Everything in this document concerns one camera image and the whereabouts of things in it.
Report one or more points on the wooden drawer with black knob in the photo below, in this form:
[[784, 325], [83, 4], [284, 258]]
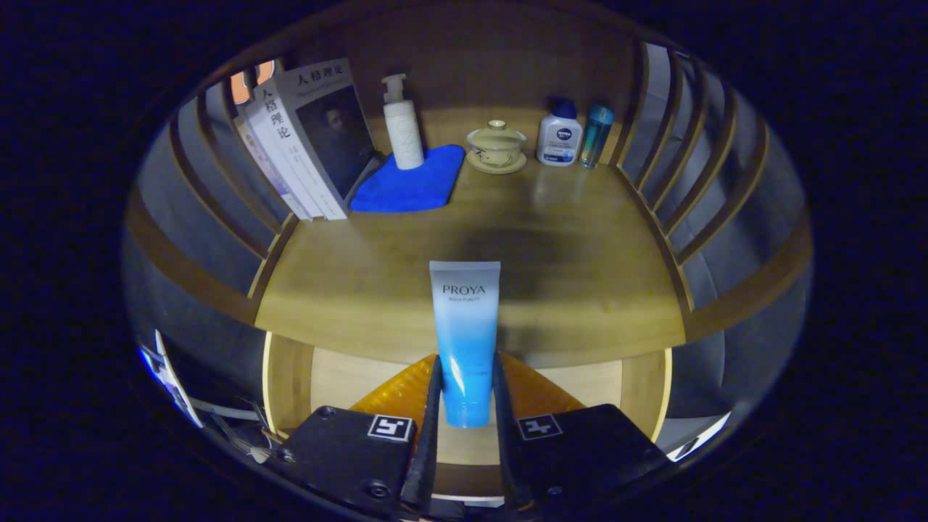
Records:
[[341, 377]]

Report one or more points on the wooden cabinet with slatted hutch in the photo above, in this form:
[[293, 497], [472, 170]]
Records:
[[493, 72]]

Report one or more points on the beige lidded tea cup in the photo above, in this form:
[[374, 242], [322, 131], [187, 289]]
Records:
[[496, 148]]

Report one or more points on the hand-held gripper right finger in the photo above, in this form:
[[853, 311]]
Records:
[[505, 449]]

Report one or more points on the white pump bottle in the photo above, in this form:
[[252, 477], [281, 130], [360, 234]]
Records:
[[404, 138]]

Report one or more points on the blue folded cloth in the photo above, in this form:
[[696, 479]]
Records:
[[413, 188]]

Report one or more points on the wooden countertop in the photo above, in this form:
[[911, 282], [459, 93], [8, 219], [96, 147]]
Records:
[[580, 275]]

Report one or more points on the lavender book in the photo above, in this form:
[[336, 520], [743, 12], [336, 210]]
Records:
[[277, 174]]

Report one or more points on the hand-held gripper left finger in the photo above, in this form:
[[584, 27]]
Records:
[[428, 449]]

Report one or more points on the blue and white cosmetic tube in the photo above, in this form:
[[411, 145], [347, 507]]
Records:
[[464, 341]]

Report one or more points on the teal slim bottle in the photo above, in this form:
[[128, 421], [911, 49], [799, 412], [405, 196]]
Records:
[[596, 138]]

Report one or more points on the white book with dark cover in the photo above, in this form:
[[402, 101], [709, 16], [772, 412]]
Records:
[[326, 130]]

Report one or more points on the white lotion bottle blue cap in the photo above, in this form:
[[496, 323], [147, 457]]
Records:
[[559, 141]]

